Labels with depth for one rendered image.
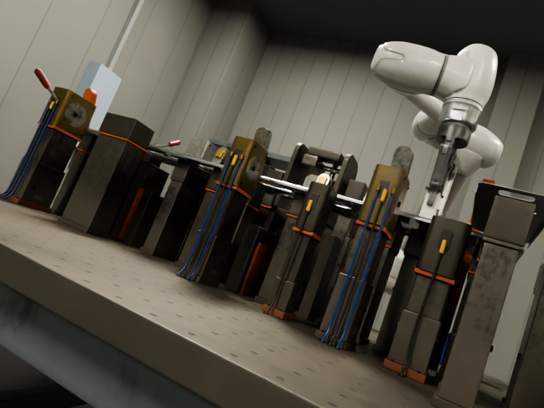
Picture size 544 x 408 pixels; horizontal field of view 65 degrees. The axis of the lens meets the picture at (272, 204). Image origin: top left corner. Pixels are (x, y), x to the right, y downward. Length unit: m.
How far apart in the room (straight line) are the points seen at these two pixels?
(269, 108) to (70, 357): 4.13
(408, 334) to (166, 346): 0.48
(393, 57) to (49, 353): 0.93
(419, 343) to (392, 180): 0.29
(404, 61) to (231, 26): 3.62
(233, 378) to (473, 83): 0.90
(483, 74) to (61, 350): 1.00
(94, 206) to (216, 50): 3.47
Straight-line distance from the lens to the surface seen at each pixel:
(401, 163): 0.92
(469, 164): 1.69
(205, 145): 1.49
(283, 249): 1.06
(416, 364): 0.80
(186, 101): 4.40
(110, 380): 0.53
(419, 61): 1.12
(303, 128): 4.31
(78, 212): 1.26
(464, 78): 1.13
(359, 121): 4.21
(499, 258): 0.64
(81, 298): 0.51
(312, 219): 0.89
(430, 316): 0.81
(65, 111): 1.42
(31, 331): 0.61
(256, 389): 0.40
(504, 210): 0.65
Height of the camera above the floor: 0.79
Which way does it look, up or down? 8 degrees up
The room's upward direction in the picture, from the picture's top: 21 degrees clockwise
